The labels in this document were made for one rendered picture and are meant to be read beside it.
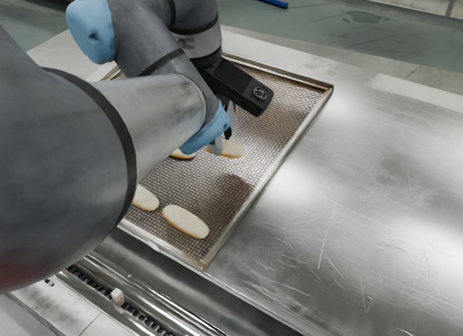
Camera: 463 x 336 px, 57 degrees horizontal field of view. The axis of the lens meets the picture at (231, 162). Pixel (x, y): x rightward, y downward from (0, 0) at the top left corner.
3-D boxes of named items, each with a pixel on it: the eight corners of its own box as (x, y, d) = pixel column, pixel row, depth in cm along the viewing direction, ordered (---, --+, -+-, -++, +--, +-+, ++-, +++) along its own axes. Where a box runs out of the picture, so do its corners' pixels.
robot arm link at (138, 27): (125, 80, 45) (200, 34, 50) (58, -10, 44) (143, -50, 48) (114, 100, 53) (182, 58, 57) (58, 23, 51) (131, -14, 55)
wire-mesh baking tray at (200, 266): (9, 160, 88) (5, 156, 87) (159, 36, 113) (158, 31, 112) (203, 273, 67) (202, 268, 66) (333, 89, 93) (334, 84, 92)
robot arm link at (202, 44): (227, 9, 59) (201, 41, 55) (231, 37, 63) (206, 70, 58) (181, 2, 62) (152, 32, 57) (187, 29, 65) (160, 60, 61)
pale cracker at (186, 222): (157, 215, 75) (156, 212, 74) (171, 201, 77) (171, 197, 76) (200, 244, 70) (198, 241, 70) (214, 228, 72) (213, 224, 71)
